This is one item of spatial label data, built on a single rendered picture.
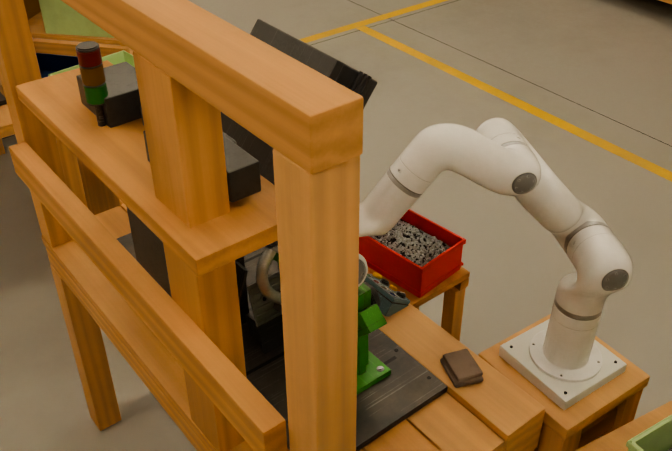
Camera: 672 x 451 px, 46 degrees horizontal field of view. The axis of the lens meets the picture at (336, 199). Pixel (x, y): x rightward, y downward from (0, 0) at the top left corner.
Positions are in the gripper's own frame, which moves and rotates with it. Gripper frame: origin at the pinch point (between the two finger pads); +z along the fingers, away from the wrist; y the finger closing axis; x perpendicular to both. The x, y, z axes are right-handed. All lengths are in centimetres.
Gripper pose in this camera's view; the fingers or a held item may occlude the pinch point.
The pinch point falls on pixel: (275, 244)
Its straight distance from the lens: 199.2
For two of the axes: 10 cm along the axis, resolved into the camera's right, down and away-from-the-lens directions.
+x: -4.0, 9.0, -1.5
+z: -6.1, -1.5, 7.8
